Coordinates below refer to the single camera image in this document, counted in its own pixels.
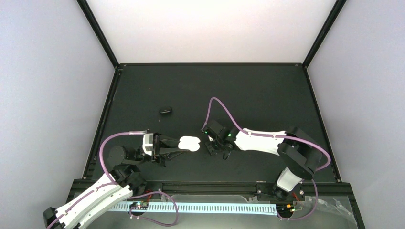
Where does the white charging case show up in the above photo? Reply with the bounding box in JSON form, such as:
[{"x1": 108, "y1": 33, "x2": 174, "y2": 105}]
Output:
[{"x1": 178, "y1": 136, "x2": 201, "y2": 152}]

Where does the black charging case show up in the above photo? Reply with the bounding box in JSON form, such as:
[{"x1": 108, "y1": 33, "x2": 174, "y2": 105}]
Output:
[{"x1": 159, "y1": 106, "x2": 172, "y2": 115}]

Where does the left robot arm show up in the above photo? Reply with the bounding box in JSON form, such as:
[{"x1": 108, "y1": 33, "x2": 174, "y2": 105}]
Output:
[{"x1": 43, "y1": 131, "x2": 200, "y2": 229}]

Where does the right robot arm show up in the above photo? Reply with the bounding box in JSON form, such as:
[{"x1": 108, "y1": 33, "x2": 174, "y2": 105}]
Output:
[{"x1": 202, "y1": 120, "x2": 323, "y2": 200}]

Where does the left circuit board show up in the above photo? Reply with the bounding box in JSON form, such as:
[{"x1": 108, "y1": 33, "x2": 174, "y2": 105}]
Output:
[{"x1": 129, "y1": 202, "x2": 149, "y2": 212}]

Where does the circuit board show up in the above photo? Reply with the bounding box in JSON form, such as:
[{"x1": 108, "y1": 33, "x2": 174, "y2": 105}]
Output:
[
  {"x1": 129, "y1": 202, "x2": 149, "y2": 212},
  {"x1": 276, "y1": 204, "x2": 303, "y2": 213}
]

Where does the right circuit board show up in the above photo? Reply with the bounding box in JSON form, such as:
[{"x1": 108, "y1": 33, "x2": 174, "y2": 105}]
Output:
[{"x1": 276, "y1": 204, "x2": 303, "y2": 213}]

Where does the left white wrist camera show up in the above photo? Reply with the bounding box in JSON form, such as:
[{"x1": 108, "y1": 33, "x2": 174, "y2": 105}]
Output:
[{"x1": 142, "y1": 133, "x2": 154, "y2": 156}]

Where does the purple cable loop front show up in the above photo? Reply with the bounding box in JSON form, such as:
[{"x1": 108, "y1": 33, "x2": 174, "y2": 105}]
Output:
[{"x1": 128, "y1": 190, "x2": 180, "y2": 227}]

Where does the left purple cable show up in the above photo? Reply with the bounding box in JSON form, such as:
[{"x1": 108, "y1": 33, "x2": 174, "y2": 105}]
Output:
[{"x1": 45, "y1": 130, "x2": 149, "y2": 229}]

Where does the light blue cable duct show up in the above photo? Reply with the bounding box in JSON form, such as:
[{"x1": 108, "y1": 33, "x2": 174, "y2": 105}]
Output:
[{"x1": 110, "y1": 201, "x2": 277, "y2": 216}]

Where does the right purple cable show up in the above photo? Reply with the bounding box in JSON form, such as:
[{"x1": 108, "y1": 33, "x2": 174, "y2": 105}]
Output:
[{"x1": 201, "y1": 97, "x2": 332, "y2": 221}]

